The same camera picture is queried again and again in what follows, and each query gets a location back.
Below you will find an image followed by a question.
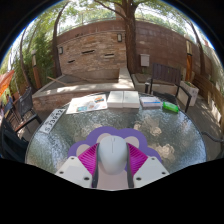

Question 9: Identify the grey wall utility box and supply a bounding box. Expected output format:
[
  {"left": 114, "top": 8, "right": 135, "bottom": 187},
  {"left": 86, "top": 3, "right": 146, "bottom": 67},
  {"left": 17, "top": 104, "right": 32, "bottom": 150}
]
[{"left": 139, "top": 53, "right": 151, "bottom": 68}]

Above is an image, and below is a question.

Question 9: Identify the wooden slat bench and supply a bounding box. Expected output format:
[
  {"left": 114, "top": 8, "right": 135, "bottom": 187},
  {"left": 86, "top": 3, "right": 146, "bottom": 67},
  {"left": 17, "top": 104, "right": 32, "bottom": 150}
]
[{"left": 193, "top": 73, "right": 224, "bottom": 124}]

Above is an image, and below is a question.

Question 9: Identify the purple paw-shaped mouse pad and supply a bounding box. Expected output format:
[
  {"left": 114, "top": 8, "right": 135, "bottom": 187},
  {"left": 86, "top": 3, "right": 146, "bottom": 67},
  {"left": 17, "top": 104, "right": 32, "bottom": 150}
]
[{"left": 67, "top": 125, "right": 163, "bottom": 190}]

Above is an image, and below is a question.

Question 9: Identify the slim straight tree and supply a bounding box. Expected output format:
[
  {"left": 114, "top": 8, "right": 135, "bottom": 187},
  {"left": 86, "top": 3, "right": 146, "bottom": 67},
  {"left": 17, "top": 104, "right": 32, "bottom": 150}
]
[{"left": 191, "top": 21, "right": 208, "bottom": 76}]

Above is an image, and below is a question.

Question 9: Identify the white licence plate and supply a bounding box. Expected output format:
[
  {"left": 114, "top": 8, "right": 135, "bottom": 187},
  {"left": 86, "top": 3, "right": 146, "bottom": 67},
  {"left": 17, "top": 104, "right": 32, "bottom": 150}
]
[{"left": 39, "top": 107, "right": 67, "bottom": 135}]

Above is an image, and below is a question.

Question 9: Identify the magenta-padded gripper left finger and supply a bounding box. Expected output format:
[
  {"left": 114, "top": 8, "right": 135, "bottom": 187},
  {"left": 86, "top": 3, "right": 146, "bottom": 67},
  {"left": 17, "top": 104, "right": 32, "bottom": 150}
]
[{"left": 54, "top": 142, "right": 101, "bottom": 189}]

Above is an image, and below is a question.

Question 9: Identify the black mesh chair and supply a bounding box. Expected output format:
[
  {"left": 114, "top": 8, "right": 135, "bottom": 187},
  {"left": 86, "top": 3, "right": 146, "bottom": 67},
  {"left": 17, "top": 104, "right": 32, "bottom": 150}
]
[
  {"left": 14, "top": 87, "right": 43, "bottom": 133},
  {"left": 0, "top": 116, "right": 29, "bottom": 161}
]

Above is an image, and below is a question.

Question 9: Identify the colourful printed magazine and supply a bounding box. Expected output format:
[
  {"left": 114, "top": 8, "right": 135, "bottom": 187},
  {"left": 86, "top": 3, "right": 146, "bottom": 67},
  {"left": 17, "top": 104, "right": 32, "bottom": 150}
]
[{"left": 65, "top": 93, "right": 109, "bottom": 115}]

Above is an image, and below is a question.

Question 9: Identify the white open book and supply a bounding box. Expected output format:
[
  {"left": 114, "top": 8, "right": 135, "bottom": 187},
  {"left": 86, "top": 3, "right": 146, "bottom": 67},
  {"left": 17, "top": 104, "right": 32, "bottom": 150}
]
[{"left": 106, "top": 90, "right": 141, "bottom": 109}]

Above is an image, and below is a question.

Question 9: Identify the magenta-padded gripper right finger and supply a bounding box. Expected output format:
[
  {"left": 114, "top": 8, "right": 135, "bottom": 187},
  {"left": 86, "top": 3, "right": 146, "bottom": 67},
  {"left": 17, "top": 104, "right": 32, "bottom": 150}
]
[{"left": 125, "top": 142, "right": 171, "bottom": 189}]

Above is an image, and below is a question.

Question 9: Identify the orange parasol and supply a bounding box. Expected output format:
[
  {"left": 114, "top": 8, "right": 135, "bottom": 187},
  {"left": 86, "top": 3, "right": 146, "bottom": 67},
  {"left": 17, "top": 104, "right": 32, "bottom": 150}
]
[{"left": 0, "top": 69, "right": 16, "bottom": 98}]

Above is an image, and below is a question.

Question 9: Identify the small blue-white booklet stack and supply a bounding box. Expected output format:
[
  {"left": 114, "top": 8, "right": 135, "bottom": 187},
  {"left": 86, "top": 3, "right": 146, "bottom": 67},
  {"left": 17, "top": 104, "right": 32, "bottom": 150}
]
[{"left": 139, "top": 96, "right": 163, "bottom": 109}]

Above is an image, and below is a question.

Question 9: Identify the wooden garden lamp post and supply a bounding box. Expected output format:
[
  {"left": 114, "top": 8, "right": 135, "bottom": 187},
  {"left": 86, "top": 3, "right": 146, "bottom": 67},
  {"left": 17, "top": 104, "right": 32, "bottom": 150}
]
[{"left": 185, "top": 39, "right": 194, "bottom": 83}]

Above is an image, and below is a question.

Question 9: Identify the thick forked tree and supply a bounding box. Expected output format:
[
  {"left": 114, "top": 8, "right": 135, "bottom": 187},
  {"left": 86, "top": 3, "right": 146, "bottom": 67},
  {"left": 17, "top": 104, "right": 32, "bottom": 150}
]
[{"left": 96, "top": 0, "right": 154, "bottom": 75}]

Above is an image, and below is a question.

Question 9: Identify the white computer mouse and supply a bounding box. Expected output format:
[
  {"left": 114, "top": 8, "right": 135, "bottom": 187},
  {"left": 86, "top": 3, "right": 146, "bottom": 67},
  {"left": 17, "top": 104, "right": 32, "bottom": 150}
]
[{"left": 97, "top": 135, "right": 129, "bottom": 176}]

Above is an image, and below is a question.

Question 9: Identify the slim leaning tree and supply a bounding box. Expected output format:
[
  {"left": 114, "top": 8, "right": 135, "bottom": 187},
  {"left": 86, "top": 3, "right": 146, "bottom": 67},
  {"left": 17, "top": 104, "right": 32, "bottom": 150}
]
[{"left": 51, "top": 1, "right": 69, "bottom": 78}]

